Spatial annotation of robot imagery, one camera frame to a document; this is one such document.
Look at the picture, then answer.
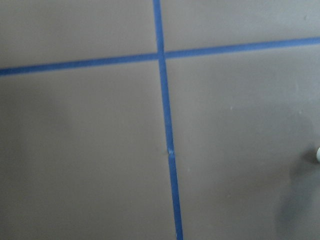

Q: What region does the white PPR pipe fitting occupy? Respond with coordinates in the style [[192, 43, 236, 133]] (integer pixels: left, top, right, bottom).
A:
[[316, 147, 320, 163]]

